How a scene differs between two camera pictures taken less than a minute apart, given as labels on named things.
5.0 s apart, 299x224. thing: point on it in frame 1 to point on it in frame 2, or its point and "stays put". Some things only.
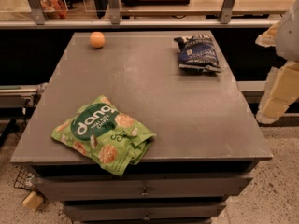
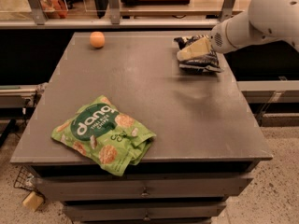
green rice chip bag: [99, 131] stays put
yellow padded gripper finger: [282, 90] to [195, 49]
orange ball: [97, 39] stays put
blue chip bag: [198, 53] stays put
